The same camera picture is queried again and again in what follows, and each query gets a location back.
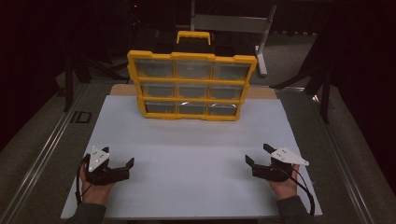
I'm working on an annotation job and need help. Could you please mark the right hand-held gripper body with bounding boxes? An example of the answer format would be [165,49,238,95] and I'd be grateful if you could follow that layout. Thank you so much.
[251,147,310,183]

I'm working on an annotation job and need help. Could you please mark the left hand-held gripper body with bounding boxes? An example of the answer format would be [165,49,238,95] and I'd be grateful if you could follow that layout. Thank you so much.
[84,146,131,187]

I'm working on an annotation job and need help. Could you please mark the clear plastic organizer drawer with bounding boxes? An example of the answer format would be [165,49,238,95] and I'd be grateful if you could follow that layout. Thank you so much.
[213,63,251,82]

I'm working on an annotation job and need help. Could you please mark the yellow and black organizer case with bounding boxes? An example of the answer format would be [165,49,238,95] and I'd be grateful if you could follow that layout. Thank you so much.
[126,30,259,121]

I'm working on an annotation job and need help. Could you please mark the person's left hand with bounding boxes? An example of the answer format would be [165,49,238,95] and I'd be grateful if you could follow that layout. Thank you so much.
[79,164,115,207]

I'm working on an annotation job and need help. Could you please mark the person's right hand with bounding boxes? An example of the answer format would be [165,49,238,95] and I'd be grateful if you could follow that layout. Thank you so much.
[269,164,301,201]

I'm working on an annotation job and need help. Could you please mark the white table board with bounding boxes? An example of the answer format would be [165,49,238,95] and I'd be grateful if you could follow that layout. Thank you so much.
[60,94,323,220]

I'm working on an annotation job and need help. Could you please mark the black metal stand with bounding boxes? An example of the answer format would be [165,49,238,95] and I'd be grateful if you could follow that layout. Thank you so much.
[64,52,129,113]
[270,62,332,125]

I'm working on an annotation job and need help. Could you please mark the grid of clear plastic drawers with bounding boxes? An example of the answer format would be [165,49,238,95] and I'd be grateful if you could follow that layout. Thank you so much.
[134,59,251,117]

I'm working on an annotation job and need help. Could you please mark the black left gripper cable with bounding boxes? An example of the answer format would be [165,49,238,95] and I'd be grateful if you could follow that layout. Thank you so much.
[75,155,92,206]

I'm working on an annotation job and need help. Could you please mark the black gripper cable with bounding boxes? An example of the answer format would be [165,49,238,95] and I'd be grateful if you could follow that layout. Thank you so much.
[279,167,317,217]
[75,155,92,206]

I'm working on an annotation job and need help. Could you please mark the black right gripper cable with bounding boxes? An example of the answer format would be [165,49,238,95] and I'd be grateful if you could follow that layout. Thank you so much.
[279,167,317,217]

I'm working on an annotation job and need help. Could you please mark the aluminium floor rail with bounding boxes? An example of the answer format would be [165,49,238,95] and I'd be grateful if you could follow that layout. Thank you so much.
[312,92,375,224]
[0,83,90,224]

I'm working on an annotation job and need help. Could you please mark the grey metal desk frame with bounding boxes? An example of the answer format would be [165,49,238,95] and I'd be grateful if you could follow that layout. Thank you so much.
[190,0,278,77]

